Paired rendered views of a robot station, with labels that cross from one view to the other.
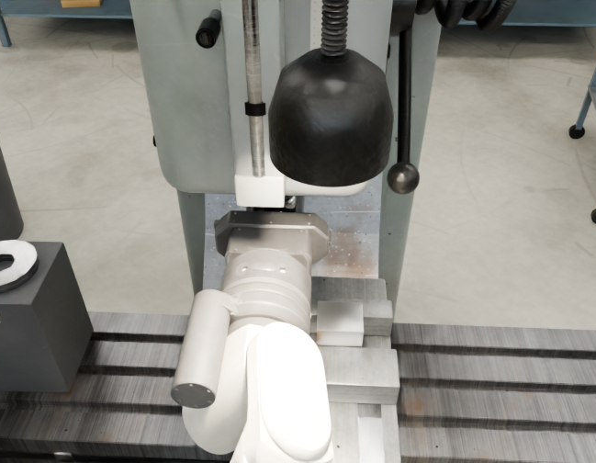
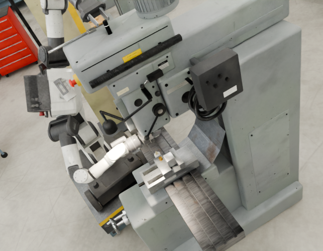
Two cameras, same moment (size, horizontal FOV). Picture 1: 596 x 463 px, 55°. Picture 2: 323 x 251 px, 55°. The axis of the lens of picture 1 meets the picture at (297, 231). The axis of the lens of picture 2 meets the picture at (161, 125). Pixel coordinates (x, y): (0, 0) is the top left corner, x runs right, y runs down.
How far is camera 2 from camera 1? 1.56 m
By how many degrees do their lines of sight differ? 56
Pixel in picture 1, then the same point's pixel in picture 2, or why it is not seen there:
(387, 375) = (164, 171)
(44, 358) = not seen: hidden behind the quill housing
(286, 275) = (133, 140)
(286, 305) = (128, 144)
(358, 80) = (104, 125)
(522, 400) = (192, 201)
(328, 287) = (186, 152)
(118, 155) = not seen: hidden behind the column
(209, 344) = (116, 142)
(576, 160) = not seen: outside the picture
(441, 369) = (189, 184)
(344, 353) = (164, 163)
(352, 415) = (158, 173)
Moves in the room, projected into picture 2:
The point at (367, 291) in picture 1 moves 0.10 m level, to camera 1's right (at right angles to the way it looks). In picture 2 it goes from (190, 158) to (199, 169)
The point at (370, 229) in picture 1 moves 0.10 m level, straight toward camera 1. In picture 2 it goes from (218, 148) to (204, 155)
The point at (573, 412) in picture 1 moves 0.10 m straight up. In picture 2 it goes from (195, 211) to (191, 202)
